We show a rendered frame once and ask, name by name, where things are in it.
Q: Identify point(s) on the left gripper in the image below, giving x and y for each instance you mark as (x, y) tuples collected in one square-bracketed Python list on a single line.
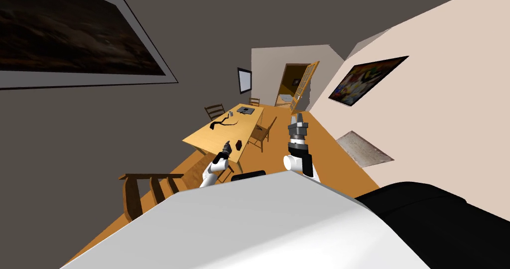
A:
[(226, 147)]

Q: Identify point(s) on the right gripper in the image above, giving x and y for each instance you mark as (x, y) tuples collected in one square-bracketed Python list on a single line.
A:
[(298, 132)]

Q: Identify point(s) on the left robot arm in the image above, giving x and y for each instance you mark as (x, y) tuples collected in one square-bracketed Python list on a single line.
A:
[(217, 166)]

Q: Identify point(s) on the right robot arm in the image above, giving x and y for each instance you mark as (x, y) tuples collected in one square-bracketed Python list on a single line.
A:
[(430, 221)]

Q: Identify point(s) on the light wooden table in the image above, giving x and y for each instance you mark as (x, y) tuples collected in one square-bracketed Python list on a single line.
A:
[(223, 135)]

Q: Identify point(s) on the small black cube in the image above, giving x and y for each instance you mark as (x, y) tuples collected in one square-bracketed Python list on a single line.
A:
[(239, 144)]

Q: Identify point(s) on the wooden lattice door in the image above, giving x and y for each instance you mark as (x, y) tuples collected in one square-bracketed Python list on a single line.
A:
[(303, 85)]

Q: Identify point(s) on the dark wooden chair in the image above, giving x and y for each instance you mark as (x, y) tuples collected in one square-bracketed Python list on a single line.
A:
[(263, 133), (137, 193), (254, 101), (215, 111)]

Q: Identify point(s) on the flat grey box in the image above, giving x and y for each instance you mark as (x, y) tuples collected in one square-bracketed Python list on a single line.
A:
[(246, 110)]

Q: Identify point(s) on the small black framed picture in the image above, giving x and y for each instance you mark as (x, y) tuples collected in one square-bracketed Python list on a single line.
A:
[(244, 81)]

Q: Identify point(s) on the colourful framed picture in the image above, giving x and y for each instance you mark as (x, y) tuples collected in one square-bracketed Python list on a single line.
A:
[(364, 81)]

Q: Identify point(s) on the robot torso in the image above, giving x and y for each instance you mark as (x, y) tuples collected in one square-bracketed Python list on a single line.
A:
[(255, 225)]

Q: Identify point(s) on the large dark framed picture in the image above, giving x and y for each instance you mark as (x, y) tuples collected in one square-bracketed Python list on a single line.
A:
[(59, 30)]

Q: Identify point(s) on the grey textured wall panel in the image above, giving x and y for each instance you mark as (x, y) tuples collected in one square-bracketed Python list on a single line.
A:
[(364, 149)]

